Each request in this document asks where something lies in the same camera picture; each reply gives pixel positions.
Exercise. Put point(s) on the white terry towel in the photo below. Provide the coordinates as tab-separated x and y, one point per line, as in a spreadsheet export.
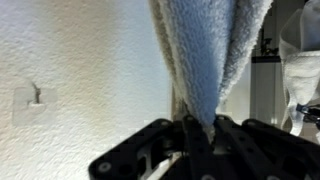
200	50

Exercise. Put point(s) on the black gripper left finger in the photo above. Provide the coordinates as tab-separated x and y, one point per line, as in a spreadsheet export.
186	153

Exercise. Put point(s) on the clear adhesive wall hook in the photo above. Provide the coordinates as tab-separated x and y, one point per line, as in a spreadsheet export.
33	108

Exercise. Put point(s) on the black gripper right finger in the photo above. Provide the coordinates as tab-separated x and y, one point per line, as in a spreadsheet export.
253	153

